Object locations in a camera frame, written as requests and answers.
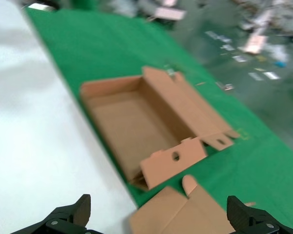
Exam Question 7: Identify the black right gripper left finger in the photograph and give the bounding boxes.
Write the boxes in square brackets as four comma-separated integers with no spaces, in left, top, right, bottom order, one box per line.
[9,194,96,234]

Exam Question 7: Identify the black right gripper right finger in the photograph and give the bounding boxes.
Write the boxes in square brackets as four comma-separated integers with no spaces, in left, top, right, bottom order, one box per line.
[227,195,293,234]

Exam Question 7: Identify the open brown cardboard box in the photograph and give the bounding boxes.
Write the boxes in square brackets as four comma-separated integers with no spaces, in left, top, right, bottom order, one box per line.
[79,65,240,192]
[128,174,237,234]

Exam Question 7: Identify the flat white box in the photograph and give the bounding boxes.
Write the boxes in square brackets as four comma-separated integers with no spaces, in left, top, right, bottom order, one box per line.
[263,71,281,80]

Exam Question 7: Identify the metal cloth clip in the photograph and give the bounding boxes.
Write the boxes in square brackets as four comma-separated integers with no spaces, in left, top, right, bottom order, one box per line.
[216,81,234,91]

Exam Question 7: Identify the torn clear plastic scrap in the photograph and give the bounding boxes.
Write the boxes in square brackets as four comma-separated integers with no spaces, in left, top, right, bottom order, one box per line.
[163,64,176,77]

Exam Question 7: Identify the clear plastic bag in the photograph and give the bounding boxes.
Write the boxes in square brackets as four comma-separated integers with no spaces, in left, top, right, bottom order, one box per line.
[270,45,290,61]

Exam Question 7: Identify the red white leaflet board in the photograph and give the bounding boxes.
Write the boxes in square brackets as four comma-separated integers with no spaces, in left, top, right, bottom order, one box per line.
[243,33,269,55]

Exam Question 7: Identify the green table cloth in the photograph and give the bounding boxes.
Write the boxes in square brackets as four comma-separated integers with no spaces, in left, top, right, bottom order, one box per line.
[23,0,293,234]

